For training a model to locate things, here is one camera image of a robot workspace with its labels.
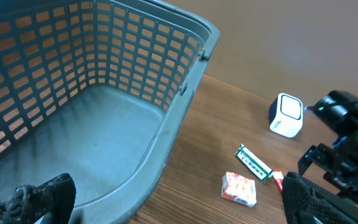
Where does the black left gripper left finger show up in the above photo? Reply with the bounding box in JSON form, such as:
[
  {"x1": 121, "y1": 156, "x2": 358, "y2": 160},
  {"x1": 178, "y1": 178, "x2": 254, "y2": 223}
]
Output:
[{"x1": 0, "y1": 173, "x2": 76, "y2": 224}]

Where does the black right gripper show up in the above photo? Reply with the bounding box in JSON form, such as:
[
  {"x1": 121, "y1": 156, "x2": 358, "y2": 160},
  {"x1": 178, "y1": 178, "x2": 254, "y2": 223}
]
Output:
[{"x1": 298, "y1": 143, "x2": 358, "y2": 204}]

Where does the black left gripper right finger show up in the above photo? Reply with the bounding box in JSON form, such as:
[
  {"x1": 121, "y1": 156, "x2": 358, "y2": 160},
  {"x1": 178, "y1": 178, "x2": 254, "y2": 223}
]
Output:
[{"x1": 282, "y1": 172, "x2": 358, "y2": 224}]

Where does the red snack stick packet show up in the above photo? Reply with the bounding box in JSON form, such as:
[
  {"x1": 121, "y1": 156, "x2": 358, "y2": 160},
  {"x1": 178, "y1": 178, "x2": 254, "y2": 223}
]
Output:
[{"x1": 272, "y1": 169, "x2": 284, "y2": 193}]

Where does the green white gum box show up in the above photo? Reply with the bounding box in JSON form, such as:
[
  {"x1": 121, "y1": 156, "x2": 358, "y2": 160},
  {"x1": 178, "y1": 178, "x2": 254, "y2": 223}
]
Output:
[{"x1": 235, "y1": 144, "x2": 273, "y2": 184}]

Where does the red white tissue pack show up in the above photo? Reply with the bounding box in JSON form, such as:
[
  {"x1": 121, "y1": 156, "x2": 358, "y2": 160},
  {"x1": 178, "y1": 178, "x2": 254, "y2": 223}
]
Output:
[{"x1": 221, "y1": 172, "x2": 257, "y2": 207}]

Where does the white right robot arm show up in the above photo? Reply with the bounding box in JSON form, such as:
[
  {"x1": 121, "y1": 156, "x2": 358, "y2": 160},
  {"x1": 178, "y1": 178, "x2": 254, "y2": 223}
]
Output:
[{"x1": 298, "y1": 90, "x2": 358, "y2": 204}]

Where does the white barcode scanner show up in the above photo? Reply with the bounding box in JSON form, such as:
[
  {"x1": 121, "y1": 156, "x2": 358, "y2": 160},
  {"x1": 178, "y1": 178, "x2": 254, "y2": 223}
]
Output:
[{"x1": 268, "y1": 93, "x2": 303, "y2": 138}]

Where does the grey plastic shopping basket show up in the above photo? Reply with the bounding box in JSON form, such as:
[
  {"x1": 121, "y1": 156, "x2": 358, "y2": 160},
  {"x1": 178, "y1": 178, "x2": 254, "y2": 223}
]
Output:
[{"x1": 0, "y1": 0, "x2": 220, "y2": 223}]

